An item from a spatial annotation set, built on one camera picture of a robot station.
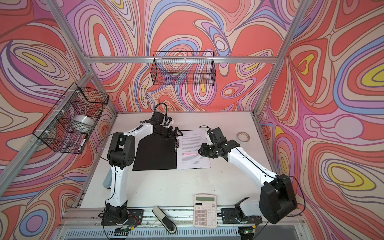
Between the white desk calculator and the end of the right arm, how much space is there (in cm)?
24

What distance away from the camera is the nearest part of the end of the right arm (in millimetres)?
587

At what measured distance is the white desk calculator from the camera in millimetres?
721
